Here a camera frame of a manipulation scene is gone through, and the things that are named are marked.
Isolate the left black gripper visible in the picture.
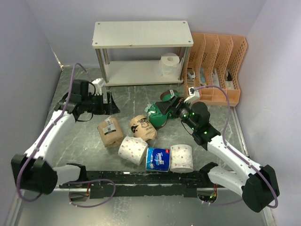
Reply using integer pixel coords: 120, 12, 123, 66
82, 91, 120, 115

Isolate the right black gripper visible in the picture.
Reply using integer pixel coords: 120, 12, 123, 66
155, 95, 197, 131

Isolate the green roll with brown end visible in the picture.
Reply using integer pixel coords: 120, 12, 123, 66
160, 89, 179, 101

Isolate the green roll with torn top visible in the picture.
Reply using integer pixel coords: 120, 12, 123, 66
144, 103, 167, 129

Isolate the brown roll with QR label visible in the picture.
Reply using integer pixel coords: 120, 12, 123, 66
97, 116, 124, 147

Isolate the brown roll with cartoon print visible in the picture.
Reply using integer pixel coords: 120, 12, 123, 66
129, 115, 157, 141

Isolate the plain white paper roll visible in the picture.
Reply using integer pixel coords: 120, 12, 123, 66
155, 53, 182, 78

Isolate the floral white roll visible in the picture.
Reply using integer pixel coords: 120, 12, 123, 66
170, 144, 193, 173
118, 136, 148, 165

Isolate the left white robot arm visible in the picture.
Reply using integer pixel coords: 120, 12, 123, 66
11, 78, 120, 194

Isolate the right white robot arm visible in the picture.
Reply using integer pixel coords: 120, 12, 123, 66
155, 96, 280, 212

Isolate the white two-tier shelf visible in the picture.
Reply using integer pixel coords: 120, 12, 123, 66
92, 21, 193, 88

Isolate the blue Tempo tissue roll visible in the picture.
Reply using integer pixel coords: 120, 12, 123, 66
145, 147, 170, 172

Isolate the orange plastic file organizer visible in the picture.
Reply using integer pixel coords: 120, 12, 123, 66
182, 32, 247, 106

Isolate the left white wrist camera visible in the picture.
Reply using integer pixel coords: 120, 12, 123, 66
92, 78, 107, 95

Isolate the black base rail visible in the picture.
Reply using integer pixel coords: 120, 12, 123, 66
58, 169, 222, 200

